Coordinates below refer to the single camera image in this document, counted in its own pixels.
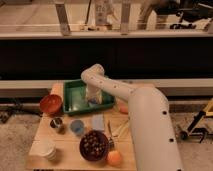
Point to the light blue sponge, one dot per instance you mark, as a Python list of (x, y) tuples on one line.
[(93, 103)]

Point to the blue plastic cup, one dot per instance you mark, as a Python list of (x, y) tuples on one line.
[(77, 127)]

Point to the yellow banana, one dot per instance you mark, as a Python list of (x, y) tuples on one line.
[(121, 129)]

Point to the green plastic tray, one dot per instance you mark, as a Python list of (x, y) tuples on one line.
[(74, 102)]

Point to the grey blue sponge block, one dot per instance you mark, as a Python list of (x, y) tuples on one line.
[(98, 122)]

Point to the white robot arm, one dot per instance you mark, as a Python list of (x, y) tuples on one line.
[(153, 136)]

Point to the orange fruit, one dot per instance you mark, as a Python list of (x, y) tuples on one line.
[(114, 158)]

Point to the red bowl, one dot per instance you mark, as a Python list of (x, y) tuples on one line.
[(50, 104)]

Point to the metal fork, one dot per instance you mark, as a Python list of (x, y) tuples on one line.
[(111, 141)]

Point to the small metal cup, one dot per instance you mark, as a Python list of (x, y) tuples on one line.
[(57, 124)]

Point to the dark bowl with nuts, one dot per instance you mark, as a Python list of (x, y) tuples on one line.
[(94, 146)]

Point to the orange carrot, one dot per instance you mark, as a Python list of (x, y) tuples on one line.
[(123, 109)]

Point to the wooden table board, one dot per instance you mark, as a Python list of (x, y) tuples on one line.
[(68, 157)]

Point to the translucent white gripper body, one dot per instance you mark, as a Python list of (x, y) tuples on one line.
[(93, 93)]

